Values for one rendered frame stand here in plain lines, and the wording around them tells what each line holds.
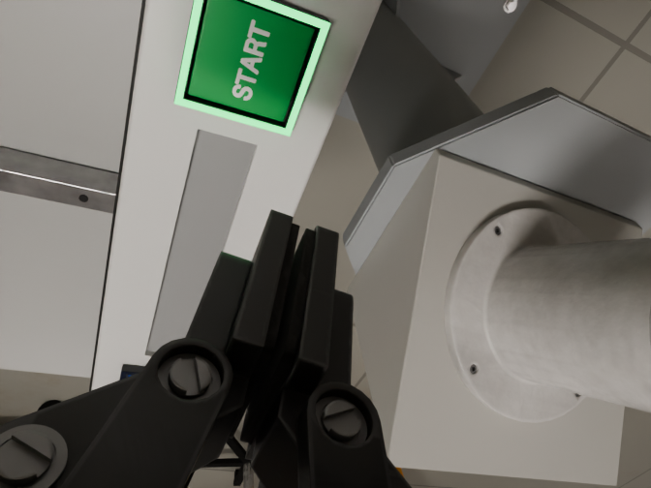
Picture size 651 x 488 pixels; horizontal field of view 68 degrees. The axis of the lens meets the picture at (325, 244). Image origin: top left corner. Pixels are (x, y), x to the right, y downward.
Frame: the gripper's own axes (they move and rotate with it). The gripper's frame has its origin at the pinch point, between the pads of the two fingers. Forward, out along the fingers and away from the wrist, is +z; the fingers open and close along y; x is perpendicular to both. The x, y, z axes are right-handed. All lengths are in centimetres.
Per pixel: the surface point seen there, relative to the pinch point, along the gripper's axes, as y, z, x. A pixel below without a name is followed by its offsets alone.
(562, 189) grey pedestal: 26.1, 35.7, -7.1
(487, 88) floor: 46, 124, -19
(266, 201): -0.7, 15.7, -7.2
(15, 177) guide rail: -18.5, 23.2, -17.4
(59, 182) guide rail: -15.6, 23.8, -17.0
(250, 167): -2.1, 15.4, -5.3
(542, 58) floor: 55, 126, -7
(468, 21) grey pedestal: 31, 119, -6
